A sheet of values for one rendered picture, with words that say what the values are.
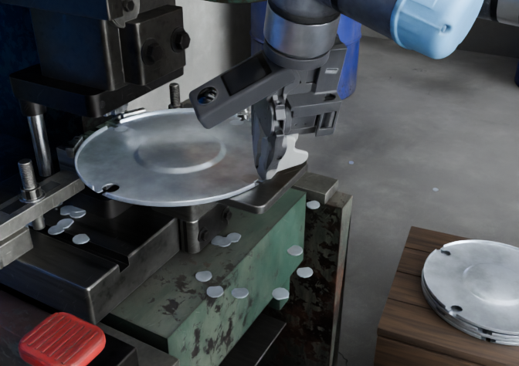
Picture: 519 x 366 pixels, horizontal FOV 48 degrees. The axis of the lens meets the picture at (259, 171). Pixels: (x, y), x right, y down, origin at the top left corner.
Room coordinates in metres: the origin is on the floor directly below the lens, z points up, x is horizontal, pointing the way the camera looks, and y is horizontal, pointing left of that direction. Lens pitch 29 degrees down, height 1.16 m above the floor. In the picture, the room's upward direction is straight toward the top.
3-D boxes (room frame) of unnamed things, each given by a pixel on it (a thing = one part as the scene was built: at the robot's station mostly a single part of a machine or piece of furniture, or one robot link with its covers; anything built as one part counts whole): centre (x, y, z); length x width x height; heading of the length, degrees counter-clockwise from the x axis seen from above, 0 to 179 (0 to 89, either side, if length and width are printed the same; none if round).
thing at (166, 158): (0.74, 0.11, 0.78); 0.29 x 0.29 x 0.01
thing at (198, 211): (0.71, 0.07, 0.72); 0.25 x 0.14 x 0.14; 61
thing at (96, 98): (0.80, 0.23, 0.86); 0.20 x 0.16 x 0.05; 151
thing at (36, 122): (0.76, 0.32, 0.81); 0.02 x 0.02 x 0.14
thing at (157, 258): (0.80, 0.22, 0.68); 0.45 x 0.30 x 0.06; 151
